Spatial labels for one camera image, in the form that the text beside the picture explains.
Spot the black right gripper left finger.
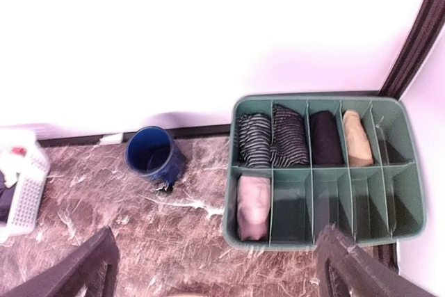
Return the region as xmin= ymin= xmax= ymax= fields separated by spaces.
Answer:
xmin=4 ymin=227 xmax=120 ymax=296

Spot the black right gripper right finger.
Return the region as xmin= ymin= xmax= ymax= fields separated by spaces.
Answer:
xmin=314 ymin=224 xmax=434 ymax=296

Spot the pink and white underwear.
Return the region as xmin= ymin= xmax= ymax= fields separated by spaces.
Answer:
xmin=236 ymin=175 xmax=271 ymax=241

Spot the tan rolled underwear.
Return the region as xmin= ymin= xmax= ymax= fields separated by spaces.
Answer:
xmin=343 ymin=110 xmax=373 ymax=167

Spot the black rolled underwear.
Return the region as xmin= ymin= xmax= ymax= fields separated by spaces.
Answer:
xmin=309 ymin=111 xmax=343 ymax=166

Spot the striped rolled underwear right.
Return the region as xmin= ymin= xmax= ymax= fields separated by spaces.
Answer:
xmin=270 ymin=104 xmax=309 ymax=168

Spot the striped rolled underwear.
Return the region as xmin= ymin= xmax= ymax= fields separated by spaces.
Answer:
xmin=236 ymin=113 xmax=272 ymax=168
xmin=270 ymin=104 xmax=309 ymax=168

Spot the striped rolled underwear left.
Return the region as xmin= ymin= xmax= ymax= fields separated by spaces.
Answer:
xmin=236 ymin=113 xmax=272 ymax=168

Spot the navy blue garment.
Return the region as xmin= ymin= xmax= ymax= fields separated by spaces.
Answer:
xmin=0 ymin=172 xmax=15 ymax=223

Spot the green compartment organizer tray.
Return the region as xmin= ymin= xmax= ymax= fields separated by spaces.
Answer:
xmin=222 ymin=94 xmax=426 ymax=251

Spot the white perforated plastic basket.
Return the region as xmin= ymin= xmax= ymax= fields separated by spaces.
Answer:
xmin=1 ymin=129 xmax=50 ymax=243

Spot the dark blue mug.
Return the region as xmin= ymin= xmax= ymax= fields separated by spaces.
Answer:
xmin=125 ymin=127 xmax=186 ymax=193

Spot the right black frame post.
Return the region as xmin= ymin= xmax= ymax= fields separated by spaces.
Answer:
xmin=378 ymin=0 xmax=444 ymax=99

